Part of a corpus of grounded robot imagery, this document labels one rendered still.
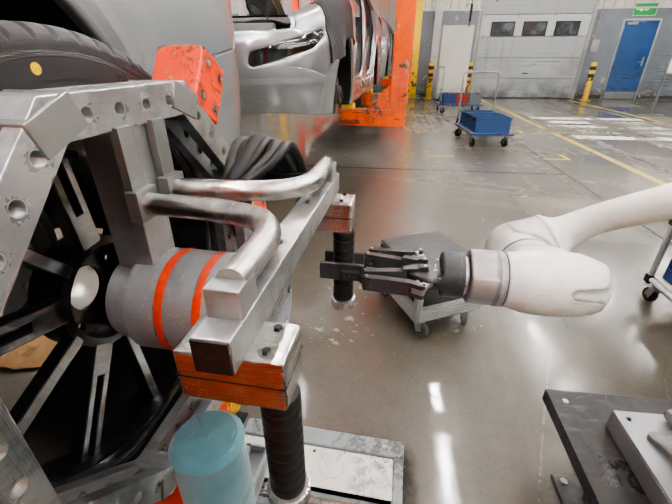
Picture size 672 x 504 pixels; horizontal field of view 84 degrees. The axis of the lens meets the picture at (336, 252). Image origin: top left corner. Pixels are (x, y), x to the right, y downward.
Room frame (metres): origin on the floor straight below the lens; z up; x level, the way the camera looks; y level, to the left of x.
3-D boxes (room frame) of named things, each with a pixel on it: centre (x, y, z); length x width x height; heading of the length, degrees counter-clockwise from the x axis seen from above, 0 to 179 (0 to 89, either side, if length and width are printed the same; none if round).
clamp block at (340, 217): (0.57, 0.02, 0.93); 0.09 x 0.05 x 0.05; 80
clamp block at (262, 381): (0.23, 0.08, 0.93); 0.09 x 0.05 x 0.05; 80
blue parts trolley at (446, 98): (9.46, -2.88, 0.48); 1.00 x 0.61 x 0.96; 88
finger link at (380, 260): (0.57, -0.10, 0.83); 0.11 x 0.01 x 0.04; 68
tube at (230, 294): (0.32, 0.15, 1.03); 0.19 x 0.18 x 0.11; 80
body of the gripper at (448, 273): (0.53, -0.16, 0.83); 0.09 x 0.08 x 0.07; 80
